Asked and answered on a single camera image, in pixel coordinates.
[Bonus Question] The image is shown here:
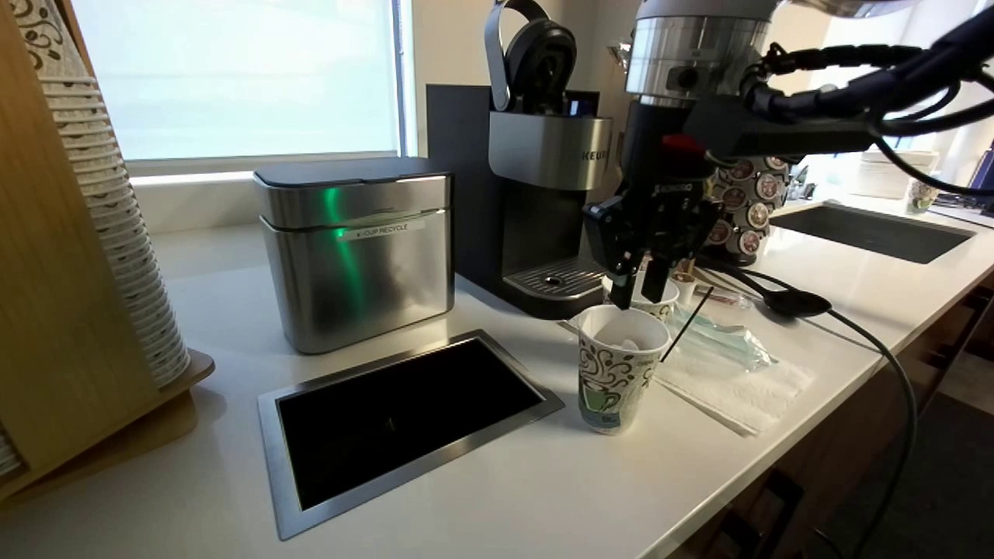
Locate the small patterned mug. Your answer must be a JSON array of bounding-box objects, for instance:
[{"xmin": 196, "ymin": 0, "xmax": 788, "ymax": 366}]
[{"xmin": 903, "ymin": 175, "xmax": 949, "ymax": 219}]

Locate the bright window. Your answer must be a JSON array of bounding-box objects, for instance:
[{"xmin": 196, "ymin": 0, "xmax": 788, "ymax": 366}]
[{"xmin": 67, "ymin": 0, "xmax": 409, "ymax": 166}]

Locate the stack of paper cups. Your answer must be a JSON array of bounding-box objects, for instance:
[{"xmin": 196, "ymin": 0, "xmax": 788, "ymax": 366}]
[{"xmin": 5, "ymin": 0, "xmax": 196, "ymax": 394}]

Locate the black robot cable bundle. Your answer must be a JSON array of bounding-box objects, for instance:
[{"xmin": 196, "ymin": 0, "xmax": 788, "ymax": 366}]
[{"xmin": 739, "ymin": 4, "xmax": 994, "ymax": 200}]

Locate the under counter cabinet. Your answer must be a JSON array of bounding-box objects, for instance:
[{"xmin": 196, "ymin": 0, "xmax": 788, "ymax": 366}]
[{"xmin": 662, "ymin": 278, "xmax": 994, "ymax": 559}]

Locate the steel counter trash chute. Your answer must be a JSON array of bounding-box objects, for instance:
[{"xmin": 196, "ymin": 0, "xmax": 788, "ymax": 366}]
[{"xmin": 254, "ymin": 325, "xmax": 568, "ymax": 548}]

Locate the clear zip bag green seal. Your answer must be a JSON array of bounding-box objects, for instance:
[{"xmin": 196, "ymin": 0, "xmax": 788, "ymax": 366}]
[{"xmin": 666, "ymin": 299, "xmax": 777, "ymax": 373}]

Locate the wooden cup dispenser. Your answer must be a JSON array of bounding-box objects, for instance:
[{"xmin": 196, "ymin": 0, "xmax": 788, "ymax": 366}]
[{"xmin": 0, "ymin": 0, "xmax": 219, "ymax": 511}]

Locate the coffee pod carousel rack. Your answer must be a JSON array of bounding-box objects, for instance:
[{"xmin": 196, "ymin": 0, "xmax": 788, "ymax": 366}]
[{"xmin": 701, "ymin": 151, "xmax": 803, "ymax": 269}]

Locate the black silver coffee machine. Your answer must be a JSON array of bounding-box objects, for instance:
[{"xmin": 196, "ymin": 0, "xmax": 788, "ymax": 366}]
[{"xmin": 427, "ymin": 0, "xmax": 631, "ymax": 322}]

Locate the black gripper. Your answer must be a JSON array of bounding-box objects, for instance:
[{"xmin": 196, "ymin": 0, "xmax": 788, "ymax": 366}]
[{"xmin": 584, "ymin": 101, "xmax": 726, "ymax": 312}]

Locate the dark sink basin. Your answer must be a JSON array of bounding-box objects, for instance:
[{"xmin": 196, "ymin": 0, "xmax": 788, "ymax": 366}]
[{"xmin": 769, "ymin": 200, "xmax": 978, "ymax": 268}]

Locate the black stir stick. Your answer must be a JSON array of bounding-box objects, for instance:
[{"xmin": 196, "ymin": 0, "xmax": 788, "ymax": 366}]
[{"xmin": 659, "ymin": 285, "xmax": 717, "ymax": 366}]

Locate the stainless steel bin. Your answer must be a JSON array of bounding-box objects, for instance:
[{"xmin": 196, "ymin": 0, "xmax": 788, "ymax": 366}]
[{"xmin": 250, "ymin": 155, "xmax": 457, "ymax": 357}]

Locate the black plastic spoon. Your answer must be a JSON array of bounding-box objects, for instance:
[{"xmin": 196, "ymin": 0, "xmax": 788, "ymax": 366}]
[{"xmin": 713, "ymin": 263, "xmax": 835, "ymax": 322}]

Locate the white paper towel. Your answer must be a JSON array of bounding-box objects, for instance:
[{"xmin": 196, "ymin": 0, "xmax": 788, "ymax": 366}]
[{"xmin": 657, "ymin": 299, "xmax": 826, "ymax": 440}]

